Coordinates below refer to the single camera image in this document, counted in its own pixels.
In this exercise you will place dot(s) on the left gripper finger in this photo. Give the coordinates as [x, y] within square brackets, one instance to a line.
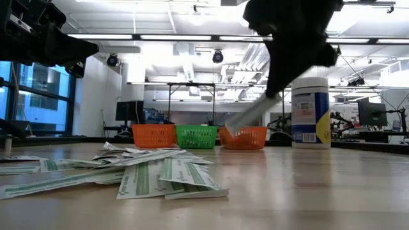
[70, 49]

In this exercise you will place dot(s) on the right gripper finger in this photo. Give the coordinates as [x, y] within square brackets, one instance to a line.
[292, 70]
[276, 70]

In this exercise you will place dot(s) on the green striped bandage wrapper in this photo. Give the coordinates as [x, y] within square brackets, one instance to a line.
[204, 194]
[143, 158]
[48, 187]
[16, 170]
[188, 174]
[252, 113]
[140, 182]
[60, 165]

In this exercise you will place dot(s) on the black background robot arm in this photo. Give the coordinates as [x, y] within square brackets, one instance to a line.
[338, 123]
[282, 123]

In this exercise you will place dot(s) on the black overhead light bar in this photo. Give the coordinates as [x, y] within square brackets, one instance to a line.
[102, 36]

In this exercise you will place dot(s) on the white blue wipes canister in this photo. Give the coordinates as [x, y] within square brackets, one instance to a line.
[310, 111]

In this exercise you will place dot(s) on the large window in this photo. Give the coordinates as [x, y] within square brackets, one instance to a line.
[44, 108]

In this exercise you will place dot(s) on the orange plastic basket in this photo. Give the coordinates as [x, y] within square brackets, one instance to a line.
[246, 140]
[153, 135]

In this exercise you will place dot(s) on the black monitor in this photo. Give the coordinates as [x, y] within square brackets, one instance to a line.
[372, 113]
[128, 111]

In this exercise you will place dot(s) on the green plastic basket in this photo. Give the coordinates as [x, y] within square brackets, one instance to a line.
[196, 137]

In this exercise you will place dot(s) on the white packet black print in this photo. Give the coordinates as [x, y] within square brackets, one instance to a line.
[110, 146]
[19, 157]

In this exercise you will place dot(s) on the black metal rack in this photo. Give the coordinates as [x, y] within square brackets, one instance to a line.
[169, 105]

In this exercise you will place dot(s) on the round black ceiling camera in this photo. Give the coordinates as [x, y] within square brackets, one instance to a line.
[112, 60]
[218, 57]

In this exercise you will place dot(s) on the white cylinder post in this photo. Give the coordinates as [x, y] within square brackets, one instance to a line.
[8, 145]

